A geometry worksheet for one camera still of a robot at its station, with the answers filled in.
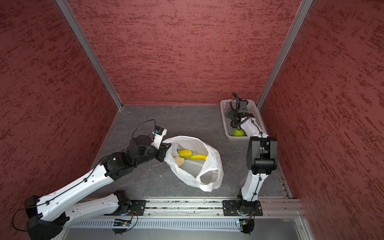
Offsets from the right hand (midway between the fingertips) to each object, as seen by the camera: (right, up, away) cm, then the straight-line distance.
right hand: (233, 116), depth 98 cm
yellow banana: (-23, -25, -8) cm, 35 cm away
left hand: (-38, -16, -26) cm, 49 cm away
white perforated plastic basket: (+18, +5, +9) cm, 20 cm away
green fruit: (+3, -10, -2) cm, 11 cm away
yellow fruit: (-31, -22, -9) cm, 40 cm away
